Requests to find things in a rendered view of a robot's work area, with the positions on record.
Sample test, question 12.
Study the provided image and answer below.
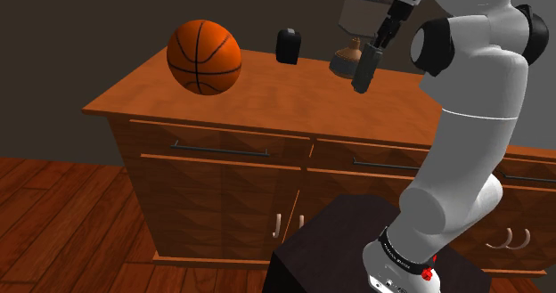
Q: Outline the orange basketball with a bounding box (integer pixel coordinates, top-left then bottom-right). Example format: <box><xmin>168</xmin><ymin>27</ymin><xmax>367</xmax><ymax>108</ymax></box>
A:
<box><xmin>166</xmin><ymin>19</ymin><xmax>243</xmax><ymax>96</ymax></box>

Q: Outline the table lamp with brown base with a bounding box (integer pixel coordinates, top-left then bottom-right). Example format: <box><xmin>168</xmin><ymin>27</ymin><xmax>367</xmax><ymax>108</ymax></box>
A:
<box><xmin>328</xmin><ymin>0</ymin><xmax>396</xmax><ymax>80</ymax></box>

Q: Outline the wooden sideboard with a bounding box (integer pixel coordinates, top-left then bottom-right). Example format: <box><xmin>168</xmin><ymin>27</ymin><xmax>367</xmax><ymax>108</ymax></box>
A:
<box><xmin>80</xmin><ymin>45</ymin><xmax>556</xmax><ymax>279</ymax></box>

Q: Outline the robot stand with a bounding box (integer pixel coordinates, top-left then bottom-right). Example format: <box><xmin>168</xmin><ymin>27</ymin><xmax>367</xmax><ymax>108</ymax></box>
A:
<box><xmin>262</xmin><ymin>193</ymin><xmax>495</xmax><ymax>293</ymax></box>

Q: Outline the black rounded box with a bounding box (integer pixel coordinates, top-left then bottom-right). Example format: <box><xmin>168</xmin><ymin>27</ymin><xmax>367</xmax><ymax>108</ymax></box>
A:
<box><xmin>274</xmin><ymin>28</ymin><xmax>303</xmax><ymax>66</ymax></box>

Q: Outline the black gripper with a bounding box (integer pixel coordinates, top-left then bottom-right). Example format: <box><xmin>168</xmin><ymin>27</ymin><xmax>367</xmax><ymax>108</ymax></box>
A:
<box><xmin>373</xmin><ymin>0</ymin><xmax>415</xmax><ymax>50</ymax></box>

